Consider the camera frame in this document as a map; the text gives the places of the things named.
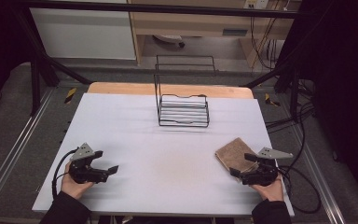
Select black floor cables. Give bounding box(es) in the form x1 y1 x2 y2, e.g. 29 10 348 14
265 77 317 135

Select white cabinet panel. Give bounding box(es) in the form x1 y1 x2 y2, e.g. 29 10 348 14
29 7 137 61

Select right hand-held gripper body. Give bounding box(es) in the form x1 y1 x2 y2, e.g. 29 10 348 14
239 147 294 187

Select light wooden desk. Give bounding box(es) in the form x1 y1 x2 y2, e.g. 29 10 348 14
127 0 302 67

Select black metal frame strut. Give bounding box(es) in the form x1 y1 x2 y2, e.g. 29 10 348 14
12 8 93 117
243 59 303 123

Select person's left hand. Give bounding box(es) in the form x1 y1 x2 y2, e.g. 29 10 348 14
61 161 94 201

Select black metal crossbar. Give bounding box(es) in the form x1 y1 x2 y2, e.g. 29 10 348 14
18 0 311 19

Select hanging desk cables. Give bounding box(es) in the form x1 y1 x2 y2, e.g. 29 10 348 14
249 13 278 71

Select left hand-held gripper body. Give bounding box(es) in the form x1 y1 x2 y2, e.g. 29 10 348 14
68 142 110 185

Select black wire rack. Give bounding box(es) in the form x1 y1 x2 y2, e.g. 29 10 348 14
153 54 217 129

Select white power strip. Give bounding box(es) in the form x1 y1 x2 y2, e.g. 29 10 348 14
152 34 186 49

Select yellow black tape marker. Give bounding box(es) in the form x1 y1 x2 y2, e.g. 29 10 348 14
63 87 78 105
264 92 281 107

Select aluminium floor rail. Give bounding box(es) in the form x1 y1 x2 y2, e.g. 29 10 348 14
292 124 349 224
0 88 56 213

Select white table mat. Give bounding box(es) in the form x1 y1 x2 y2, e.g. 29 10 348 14
32 92 296 217

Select white wall socket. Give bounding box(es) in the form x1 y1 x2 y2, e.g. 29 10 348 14
243 0 269 10

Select brown towel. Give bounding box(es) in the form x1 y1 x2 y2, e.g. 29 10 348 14
214 137 260 182

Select person's right hand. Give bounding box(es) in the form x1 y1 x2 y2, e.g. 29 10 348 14
250 174 284 203

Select left hand-held gripper cable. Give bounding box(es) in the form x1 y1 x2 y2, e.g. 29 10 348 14
51 148 79 200

